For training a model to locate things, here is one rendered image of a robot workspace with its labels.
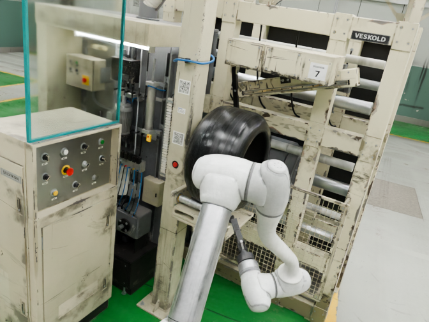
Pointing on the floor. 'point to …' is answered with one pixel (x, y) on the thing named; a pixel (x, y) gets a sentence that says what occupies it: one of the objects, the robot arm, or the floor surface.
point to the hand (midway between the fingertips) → (235, 225)
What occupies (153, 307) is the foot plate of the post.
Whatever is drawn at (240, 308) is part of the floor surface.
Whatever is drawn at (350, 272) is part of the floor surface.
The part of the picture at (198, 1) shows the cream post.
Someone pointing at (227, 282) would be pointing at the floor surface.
